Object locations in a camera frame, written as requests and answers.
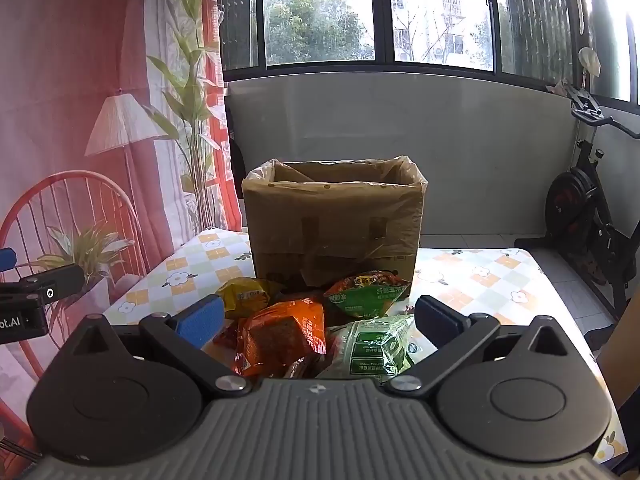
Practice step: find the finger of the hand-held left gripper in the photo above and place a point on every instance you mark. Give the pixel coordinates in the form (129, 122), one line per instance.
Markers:
(55, 284)
(6, 259)

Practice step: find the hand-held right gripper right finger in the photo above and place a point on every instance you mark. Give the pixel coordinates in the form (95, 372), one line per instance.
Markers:
(440, 322)

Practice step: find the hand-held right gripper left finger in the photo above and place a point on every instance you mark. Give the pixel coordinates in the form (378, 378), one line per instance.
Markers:
(200, 321)

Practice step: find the yellow snack packet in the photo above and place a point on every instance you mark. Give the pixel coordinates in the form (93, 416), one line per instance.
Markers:
(245, 297)

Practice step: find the green and white snack packet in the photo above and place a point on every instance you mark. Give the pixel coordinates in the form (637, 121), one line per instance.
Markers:
(370, 347)

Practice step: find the green and red snack packet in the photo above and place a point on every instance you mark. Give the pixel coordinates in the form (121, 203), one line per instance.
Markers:
(365, 295)

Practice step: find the orange snack packet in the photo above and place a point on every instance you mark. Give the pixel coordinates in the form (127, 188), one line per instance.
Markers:
(280, 335)

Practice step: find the cardboard box with plastic liner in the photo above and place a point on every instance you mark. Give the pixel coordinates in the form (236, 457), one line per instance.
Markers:
(330, 220)

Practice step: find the checked floral tablecloth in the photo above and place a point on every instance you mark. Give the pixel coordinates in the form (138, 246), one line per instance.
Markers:
(475, 280)

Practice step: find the black exercise bike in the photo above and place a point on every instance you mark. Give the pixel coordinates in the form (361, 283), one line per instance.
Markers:
(570, 200)

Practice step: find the brown cardboard sheet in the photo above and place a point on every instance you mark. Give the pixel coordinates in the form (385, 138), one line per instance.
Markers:
(622, 355)

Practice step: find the printed curtain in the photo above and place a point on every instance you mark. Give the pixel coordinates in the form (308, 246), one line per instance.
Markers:
(75, 60)

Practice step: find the white cloth bag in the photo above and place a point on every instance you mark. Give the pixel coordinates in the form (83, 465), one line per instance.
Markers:
(590, 60)

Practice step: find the black framed window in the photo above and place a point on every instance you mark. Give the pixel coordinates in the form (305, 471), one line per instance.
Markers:
(320, 25)

